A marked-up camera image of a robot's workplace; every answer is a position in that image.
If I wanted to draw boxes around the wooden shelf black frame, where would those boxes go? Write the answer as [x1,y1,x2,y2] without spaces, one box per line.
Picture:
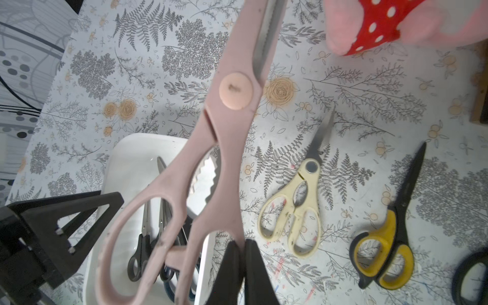
[470,40,487,126]

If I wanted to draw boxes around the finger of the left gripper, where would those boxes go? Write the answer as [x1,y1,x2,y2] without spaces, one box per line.
[20,191,124,278]

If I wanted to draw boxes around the yellow black scissors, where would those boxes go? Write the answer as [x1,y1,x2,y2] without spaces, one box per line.
[349,142,426,291]

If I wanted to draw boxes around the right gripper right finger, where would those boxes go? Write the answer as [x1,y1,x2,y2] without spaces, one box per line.
[245,239,279,305]

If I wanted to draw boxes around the pink plush pig toy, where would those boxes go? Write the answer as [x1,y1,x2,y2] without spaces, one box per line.
[324,0,487,56]

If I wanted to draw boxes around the black small scissors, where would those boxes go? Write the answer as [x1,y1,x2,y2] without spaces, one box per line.
[126,156,169,283]

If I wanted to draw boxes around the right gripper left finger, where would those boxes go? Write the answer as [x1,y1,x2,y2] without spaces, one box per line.
[206,241,245,305]

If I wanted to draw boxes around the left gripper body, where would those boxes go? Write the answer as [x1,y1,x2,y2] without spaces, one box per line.
[1,203,50,304]

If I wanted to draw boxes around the white plastic storage box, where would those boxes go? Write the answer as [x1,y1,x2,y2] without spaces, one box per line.
[81,132,218,305]

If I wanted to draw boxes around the dark blue handled scissors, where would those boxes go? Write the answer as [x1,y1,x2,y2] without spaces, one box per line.
[159,200,200,302]

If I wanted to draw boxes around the pink kitchen scissors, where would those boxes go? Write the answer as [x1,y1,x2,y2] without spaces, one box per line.
[95,1,287,304]

